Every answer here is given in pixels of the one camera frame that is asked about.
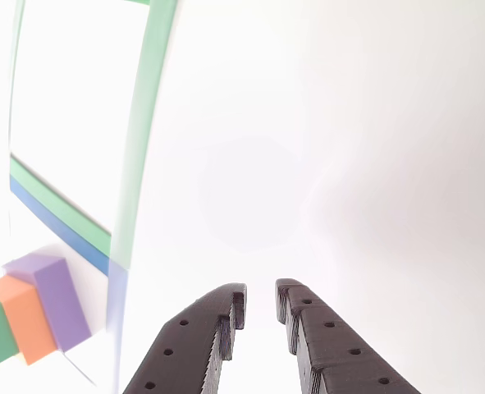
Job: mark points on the orange block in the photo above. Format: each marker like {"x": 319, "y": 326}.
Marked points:
{"x": 24, "y": 320}

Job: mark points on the green tape square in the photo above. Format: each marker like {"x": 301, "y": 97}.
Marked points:
{"x": 143, "y": 102}

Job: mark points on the blue tape square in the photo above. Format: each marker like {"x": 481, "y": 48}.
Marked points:
{"x": 61, "y": 230}

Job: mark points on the purple block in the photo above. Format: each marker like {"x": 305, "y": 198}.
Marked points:
{"x": 57, "y": 299}

